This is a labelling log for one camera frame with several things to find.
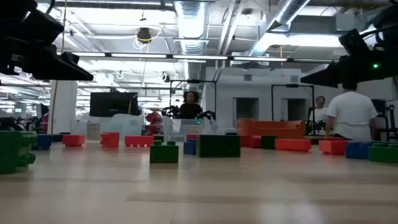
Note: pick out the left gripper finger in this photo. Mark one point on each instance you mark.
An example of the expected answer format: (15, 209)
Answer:
(88, 76)
(62, 70)

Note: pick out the orange toy brick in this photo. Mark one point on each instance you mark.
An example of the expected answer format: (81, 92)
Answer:
(293, 145)
(73, 140)
(333, 147)
(109, 140)

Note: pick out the green square toy brick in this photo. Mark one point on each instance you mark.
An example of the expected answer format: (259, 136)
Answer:
(12, 152)
(269, 142)
(384, 154)
(164, 155)

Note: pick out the blue toy brick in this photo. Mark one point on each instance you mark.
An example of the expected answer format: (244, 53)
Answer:
(189, 147)
(43, 142)
(357, 151)

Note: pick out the green long toy brick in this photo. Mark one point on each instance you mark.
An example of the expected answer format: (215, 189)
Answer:
(217, 145)

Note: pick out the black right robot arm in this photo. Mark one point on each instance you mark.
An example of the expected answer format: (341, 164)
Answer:
(387, 18)

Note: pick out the neighbour station robot arm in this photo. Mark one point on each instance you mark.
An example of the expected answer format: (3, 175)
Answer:
(170, 111)
(207, 114)

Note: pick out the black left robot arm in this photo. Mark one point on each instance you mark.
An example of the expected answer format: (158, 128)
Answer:
(12, 12)

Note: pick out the person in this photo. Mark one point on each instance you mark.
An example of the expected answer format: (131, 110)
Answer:
(190, 111)
(320, 113)
(351, 115)

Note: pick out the white square pillar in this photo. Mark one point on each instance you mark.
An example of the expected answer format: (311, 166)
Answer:
(62, 105)

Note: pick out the black monitor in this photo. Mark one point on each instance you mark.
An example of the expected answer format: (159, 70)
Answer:
(113, 104)

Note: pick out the black cabinet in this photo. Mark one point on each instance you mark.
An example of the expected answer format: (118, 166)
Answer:
(379, 109)

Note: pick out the long light bar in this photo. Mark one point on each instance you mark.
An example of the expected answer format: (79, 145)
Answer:
(140, 55)

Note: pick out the black rack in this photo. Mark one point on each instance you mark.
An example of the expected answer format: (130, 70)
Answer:
(391, 118)

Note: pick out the clear plastic bin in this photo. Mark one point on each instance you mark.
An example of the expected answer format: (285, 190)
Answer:
(174, 127)
(124, 124)

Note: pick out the orange plastic bin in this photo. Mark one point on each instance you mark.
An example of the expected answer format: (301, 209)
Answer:
(270, 129)

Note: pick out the black ceiling device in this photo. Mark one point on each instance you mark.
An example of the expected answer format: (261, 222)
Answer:
(144, 35)

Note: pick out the red bag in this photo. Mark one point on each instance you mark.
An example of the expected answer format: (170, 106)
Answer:
(154, 119)

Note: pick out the black frame stand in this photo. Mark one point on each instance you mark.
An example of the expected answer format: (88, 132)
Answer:
(192, 81)
(292, 85)

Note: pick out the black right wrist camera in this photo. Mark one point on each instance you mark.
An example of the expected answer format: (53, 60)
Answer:
(354, 42)

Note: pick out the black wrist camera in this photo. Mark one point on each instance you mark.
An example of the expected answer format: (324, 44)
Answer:
(40, 28)
(354, 42)

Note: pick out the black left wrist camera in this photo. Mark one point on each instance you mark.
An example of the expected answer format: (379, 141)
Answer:
(40, 28)

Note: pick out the silver ventilation duct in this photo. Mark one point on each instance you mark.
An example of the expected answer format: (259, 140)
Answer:
(190, 25)
(280, 18)

